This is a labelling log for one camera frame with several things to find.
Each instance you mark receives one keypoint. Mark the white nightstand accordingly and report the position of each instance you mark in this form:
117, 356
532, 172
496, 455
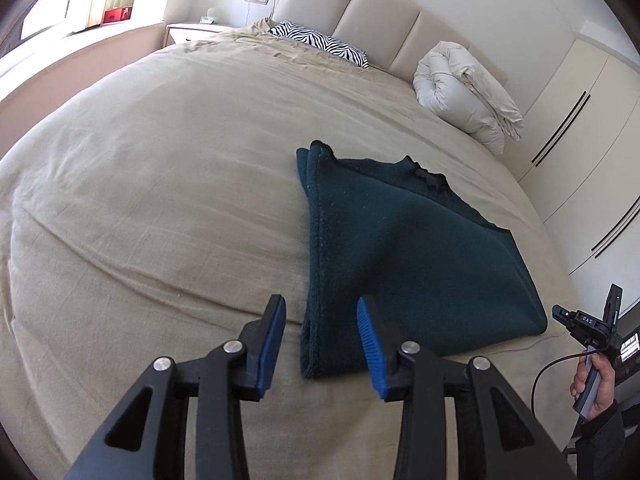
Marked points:
179, 33

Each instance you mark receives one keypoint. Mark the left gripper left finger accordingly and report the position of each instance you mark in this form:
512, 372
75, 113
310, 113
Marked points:
262, 341

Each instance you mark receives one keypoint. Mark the folded white duvet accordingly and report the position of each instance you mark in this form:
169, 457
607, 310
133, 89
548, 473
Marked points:
455, 86

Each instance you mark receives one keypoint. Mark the person's right hand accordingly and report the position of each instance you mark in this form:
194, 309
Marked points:
596, 377

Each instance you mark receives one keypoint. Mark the beige bed with sheet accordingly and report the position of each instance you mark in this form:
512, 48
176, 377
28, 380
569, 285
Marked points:
155, 213

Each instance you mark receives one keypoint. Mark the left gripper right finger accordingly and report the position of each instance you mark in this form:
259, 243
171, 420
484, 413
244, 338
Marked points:
380, 342

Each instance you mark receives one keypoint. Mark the red storage box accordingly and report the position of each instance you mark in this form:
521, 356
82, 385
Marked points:
115, 15

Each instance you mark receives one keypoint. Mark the dark green knit sweater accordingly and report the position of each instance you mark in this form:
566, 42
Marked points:
448, 278

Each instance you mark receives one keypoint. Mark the white built-in wardrobe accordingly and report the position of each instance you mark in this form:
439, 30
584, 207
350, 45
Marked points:
577, 164

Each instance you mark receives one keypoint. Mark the zebra print pillow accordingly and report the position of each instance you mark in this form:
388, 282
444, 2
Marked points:
320, 41

